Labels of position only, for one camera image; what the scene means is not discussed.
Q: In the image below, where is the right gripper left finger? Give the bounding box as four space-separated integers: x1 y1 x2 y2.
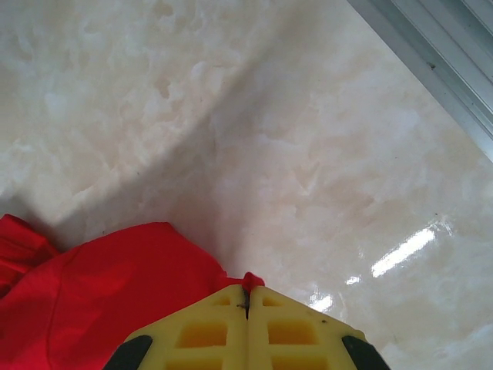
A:
106 284 250 370

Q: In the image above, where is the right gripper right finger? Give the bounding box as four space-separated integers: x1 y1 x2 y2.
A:
246 285 391 370

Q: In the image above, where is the red t-shirt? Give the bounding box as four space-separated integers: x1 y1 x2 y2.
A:
0 214 267 370

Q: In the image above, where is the aluminium frame post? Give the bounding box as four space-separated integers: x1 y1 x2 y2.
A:
346 0 493 143

